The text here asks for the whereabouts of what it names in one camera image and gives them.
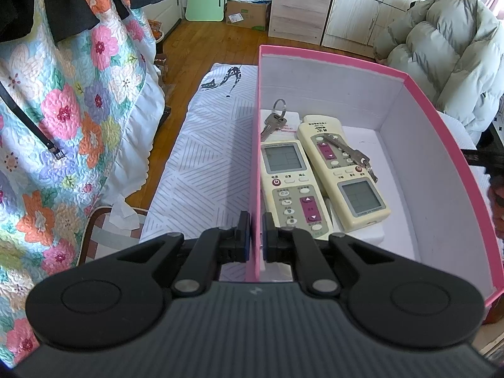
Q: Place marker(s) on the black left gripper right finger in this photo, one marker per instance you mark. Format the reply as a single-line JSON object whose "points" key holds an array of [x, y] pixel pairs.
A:
{"points": [[297, 248]]}

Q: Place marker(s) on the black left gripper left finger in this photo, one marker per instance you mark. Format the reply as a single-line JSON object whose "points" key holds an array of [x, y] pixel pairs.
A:
{"points": [[213, 249]]}

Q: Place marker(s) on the cream remote with display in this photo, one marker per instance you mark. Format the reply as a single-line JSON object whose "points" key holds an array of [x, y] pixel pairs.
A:
{"points": [[290, 190]]}

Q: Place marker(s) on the white remote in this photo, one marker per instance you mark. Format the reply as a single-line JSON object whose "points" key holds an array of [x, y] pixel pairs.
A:
{"points": [[288, 132]]}

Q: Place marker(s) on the silver key bunch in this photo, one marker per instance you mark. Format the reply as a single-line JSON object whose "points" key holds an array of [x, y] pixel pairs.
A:
{"points": [[358, 157], [276, 120]]}

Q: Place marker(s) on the pink shoe box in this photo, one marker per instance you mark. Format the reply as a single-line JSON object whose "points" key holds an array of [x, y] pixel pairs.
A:
{"points": [[439, 211]]}

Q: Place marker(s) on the person's right hand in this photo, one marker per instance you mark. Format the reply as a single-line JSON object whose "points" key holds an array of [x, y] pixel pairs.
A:
{"points": [[495, 194]]}

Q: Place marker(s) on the white patterned tablecloth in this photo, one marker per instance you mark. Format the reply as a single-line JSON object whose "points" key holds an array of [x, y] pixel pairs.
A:
{"points": [[207, 179]]}

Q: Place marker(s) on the grey puffer jacket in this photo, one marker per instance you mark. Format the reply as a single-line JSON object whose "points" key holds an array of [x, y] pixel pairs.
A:
{"points": [[453, 50]]}

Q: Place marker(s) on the floral quilt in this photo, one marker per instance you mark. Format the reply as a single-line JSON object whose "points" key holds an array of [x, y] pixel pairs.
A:
{"points": [[78, 120]]}

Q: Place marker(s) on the cardboard box on floor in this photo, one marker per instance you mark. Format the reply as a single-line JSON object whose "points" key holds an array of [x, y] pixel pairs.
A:
{"points": [[248, 15]]}

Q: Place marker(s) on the wooden shelf cabinet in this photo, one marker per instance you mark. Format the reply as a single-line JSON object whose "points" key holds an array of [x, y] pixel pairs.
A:
{"points": [[299, 20]]}

